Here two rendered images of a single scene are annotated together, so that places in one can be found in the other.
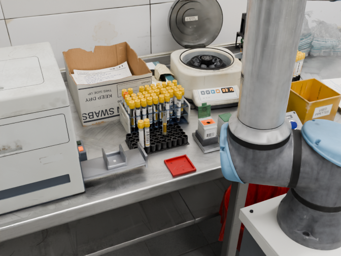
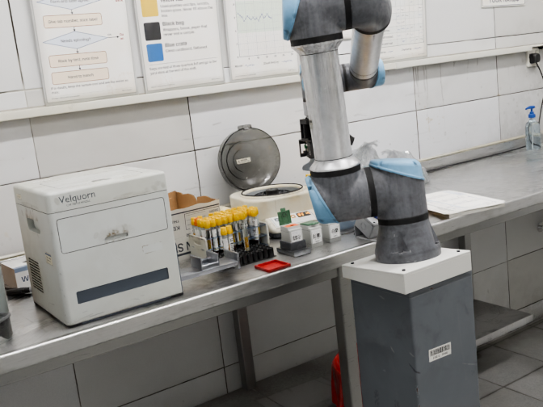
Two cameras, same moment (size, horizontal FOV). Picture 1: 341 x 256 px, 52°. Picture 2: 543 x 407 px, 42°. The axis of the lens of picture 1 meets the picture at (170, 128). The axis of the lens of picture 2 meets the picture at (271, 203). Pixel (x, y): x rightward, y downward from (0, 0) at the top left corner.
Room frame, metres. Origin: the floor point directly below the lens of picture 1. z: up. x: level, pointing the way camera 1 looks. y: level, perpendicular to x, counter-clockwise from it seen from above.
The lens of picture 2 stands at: (-1.01, 0.25, 1.38)
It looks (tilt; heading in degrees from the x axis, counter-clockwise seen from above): 11 degrees down; 350
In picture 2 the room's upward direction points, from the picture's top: 7 degrees counter-clockwise
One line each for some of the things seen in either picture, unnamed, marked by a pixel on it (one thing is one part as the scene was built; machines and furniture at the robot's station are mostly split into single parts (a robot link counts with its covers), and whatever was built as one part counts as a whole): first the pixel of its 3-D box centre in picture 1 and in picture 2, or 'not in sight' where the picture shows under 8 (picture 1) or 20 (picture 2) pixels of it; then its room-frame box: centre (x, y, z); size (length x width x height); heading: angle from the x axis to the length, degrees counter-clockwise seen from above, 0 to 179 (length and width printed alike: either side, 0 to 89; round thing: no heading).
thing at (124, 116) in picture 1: (154, 113); (229, 240); (0.95, 0.05, 0.91); 0.20 x 0.10 x 0.07; 113
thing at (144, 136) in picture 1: (156, 126); (237, 241); (0.84, 0.04, 0.93); 0.17 x 0.09 x 0.11; 113
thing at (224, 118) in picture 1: (226, 126); (311, 234); (0.88, -0.17, 0.91); 0.05 x 0.04 x 0.07; 23
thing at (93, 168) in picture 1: (106, 161); (197, 266); (0.69, 0.17, 0.92); 0.21 x 0.07 x 0.05; 113
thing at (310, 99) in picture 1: (308, 102); not in sight; (1.00, -0.46, 0.93); 0.13 x 0.13 x 0.10; 22
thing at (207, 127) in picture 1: (207, 130); (292, 237); (0.84, -0.11, 0.92); 0.05 x 0.04 x 0.06; 21
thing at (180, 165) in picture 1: (179, 165); (272, 266); (0.73, -0.03, 0.88); 0.07 x 0.07 x 0.01; 23
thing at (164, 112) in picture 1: (164, 125); (246, 240); (0.85, 0.02, 0.93); 0.01 x 0.01 x 0.10
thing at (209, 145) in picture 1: (206, 138); (292, 246); (0.84, -0.11, 0.89); 0.09 x 0.05 x 0.04; 21
